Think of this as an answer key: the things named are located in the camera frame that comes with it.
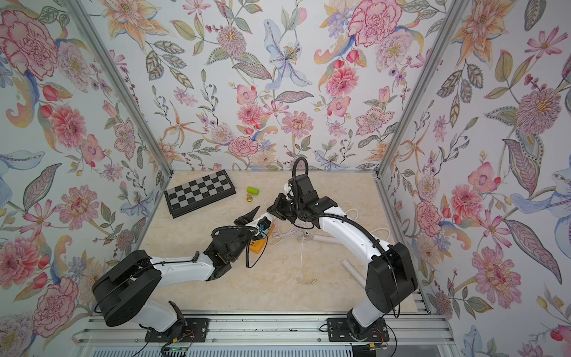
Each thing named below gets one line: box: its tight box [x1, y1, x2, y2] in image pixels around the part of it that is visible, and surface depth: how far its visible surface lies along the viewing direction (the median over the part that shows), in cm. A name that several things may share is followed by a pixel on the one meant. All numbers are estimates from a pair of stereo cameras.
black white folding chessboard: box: [163, 169, 237, 219], surface depth 110 cm
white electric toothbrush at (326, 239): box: [313, 235, 343, 245], surface depth 97 cm
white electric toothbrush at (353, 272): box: [342, 259, 366, 288], surface depth 88 cm
